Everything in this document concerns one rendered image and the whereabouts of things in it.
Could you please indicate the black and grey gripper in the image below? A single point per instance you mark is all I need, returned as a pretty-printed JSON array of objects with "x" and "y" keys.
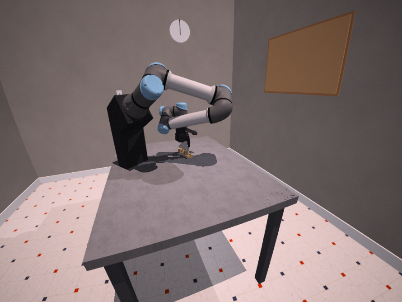
[{"x": 183, "y": 137}]

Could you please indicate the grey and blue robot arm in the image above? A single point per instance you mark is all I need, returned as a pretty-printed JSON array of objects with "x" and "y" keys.
[{"x": 156, "y": 79}]

